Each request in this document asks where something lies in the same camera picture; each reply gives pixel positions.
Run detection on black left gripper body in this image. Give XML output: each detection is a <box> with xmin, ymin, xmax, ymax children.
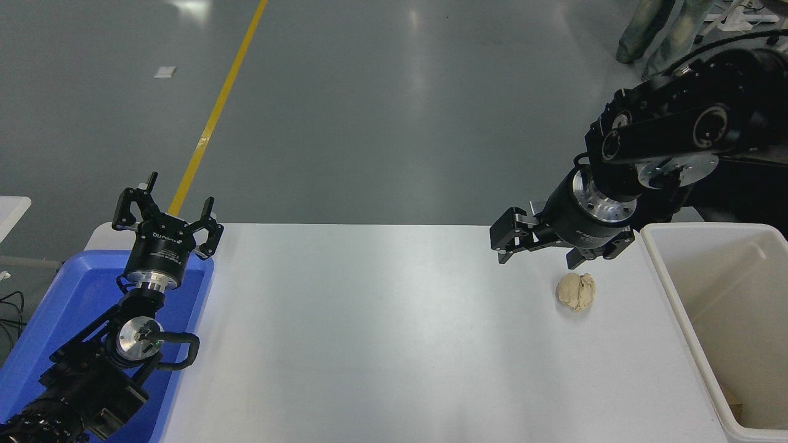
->
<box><xmin>125</xmin><ymin>217</ymin><xmax>198</xmax><ymax>279</ymax></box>

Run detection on tan paper ball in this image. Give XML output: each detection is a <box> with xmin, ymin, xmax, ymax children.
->
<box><xmin>556</xmin><ymin>273</ymin><xmax>597</xmax><ymax>313</ymax></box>

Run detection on white side table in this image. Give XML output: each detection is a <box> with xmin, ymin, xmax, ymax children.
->
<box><xmin>0</xmin><ymin>196</ymin><xmax>33</xmax><ymax>244</ymax></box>

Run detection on large pale plastic bin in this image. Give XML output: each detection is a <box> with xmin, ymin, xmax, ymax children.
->
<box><xmin>640</xmin><ymin>223</ymin><xmax>788</xmax><ymax>443</ymax></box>

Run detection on thin black cables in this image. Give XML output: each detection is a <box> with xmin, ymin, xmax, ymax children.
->
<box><xmin>0</xmin><ymin>290</ymin><xmax>26</xmax><ymax>346</ymax></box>

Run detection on standing person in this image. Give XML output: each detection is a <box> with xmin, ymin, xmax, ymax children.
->
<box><xmin>616</xmin><ymin>0</ymin><xmax>718</xmax><ymax>81</ymax></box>

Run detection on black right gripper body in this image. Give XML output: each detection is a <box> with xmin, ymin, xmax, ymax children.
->
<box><xmin>533</xmin><ymin>171</ymin><xmax>626</xmax><ymax>250</ymax></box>

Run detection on white wheeled stand base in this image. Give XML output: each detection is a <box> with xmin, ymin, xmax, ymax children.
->
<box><xmin>702</xmin><ymin>0</ymin><xmax>788</xmax><ymax>33</ymax></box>

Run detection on blue plastic tray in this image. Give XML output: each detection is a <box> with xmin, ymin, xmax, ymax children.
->
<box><xmin>0</xmin><ymin>249</ymin><xmax>215</xmax><ymax>443</ymax></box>

